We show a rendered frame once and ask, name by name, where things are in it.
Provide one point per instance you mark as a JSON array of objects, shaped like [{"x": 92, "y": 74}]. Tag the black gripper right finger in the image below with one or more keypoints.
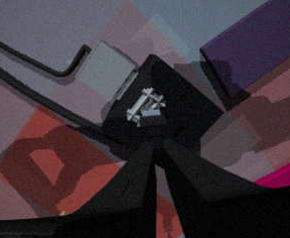
[{"x": 214, "y": 203}]

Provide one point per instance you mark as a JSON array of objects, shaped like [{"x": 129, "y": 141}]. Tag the magenta rectangular block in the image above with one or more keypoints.
[{"x": 279, "y": 178}]

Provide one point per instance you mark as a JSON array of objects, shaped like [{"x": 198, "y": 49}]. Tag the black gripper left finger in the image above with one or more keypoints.
[{"x": 126, "y": 207}]

